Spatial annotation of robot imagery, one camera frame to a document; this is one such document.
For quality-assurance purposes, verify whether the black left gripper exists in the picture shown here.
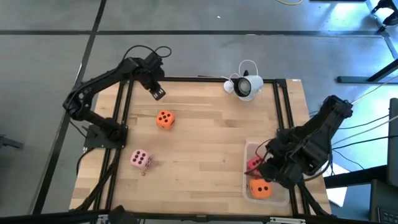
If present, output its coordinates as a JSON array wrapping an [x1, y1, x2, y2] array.
[[136, 52, 167, 101]]

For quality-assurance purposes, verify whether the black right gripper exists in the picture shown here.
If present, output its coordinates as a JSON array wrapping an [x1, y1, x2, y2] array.
[[246, 155, 304, 189]]

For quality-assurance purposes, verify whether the red foam die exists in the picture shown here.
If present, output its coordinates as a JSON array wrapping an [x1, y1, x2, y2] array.
[[246, 156, 264, 177]]

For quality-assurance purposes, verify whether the orange foam die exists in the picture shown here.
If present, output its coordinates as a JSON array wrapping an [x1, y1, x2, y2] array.
[[249, 178, 272, 200], [155, 110, 176, 131]]

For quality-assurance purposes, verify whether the clear plastic bin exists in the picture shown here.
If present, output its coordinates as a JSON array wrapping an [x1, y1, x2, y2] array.
[[242, 141, 290, 207]]

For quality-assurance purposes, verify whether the pink foam die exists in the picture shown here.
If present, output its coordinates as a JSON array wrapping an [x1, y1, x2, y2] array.
[[129, 149, 153, 170]]

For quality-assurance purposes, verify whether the white spotlight lamp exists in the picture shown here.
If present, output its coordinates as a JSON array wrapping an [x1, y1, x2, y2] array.
[[233, 74, 264, 102]]

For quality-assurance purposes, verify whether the black keyboard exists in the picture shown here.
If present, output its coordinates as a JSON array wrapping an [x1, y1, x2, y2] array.
[[377, 207, 398, 224]]

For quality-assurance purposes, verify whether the black stand foot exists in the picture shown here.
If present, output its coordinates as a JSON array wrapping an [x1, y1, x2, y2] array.
[[0, 134, 25, 149]]

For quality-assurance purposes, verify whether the office chair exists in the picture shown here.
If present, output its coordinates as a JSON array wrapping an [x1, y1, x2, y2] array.
[[370, 0, 398, 32]]

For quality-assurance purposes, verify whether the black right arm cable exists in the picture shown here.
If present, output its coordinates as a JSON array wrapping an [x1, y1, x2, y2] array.
[[254, 139, 274, 164]]

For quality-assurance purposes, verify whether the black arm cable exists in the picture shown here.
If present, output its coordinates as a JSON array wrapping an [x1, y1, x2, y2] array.
[[254, 139, 274, 164], [122, 45, 172, 63]]

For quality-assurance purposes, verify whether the black table frame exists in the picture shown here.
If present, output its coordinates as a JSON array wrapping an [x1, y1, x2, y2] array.
[[70, 76, 333, 224]]

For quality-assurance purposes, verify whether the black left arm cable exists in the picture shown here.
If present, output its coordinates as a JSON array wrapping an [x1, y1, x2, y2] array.
[[122, 45, 172, 63]]

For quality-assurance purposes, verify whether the black diagonal frame strut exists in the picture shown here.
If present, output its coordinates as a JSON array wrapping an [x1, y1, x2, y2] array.
[[74, 148, 124, 212], [290, 182, 332, 217]]

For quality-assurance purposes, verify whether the black power cable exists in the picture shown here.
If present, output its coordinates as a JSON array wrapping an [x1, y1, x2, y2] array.
[[332, 134, 398, 151], [337, 114, 391, 130]]

